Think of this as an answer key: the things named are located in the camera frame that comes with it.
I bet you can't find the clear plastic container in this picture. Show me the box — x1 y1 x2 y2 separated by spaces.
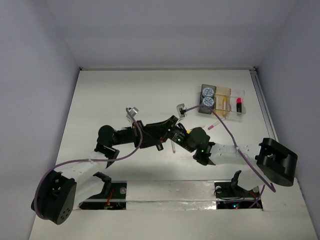
228 89 246 121

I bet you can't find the black green highlighter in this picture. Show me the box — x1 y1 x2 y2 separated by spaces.
156 141 164 151

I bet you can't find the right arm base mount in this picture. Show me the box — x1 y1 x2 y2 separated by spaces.
213 170 263 210

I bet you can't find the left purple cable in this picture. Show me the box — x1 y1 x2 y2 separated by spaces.
33 108 144 221

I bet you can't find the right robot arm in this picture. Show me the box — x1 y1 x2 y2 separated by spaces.
168 123 298 196

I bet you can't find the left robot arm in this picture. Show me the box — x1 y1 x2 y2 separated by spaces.
31 119 175 225

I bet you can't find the blue white round jar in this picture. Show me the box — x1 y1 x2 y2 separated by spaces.
201 87 215 98

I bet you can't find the black pink highlighter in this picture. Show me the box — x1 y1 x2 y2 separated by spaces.
236 97 243 114

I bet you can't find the dark grey container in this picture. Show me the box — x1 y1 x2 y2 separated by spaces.
198 84 216 114

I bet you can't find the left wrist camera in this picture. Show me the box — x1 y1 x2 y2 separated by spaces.
126 107 139 124

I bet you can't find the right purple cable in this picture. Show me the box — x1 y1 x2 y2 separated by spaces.
184 104 276 208

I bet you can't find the purple cable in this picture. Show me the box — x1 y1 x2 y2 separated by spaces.
184 104 276 208
33 108 144 221

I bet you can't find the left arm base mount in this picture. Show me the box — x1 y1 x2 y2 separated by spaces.
78 172 127 210

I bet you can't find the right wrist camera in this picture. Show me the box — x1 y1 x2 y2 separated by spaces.
176 103 187 119

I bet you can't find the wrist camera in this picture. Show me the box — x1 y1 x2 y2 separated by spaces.
126 107 139 124
176 103 187 119

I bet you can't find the purple white marker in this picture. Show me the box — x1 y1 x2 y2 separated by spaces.
207 117 226 130

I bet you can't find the pink white marker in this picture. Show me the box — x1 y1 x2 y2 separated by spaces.
171 141 176 154

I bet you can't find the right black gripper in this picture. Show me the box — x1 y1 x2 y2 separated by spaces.
144 116 195 154

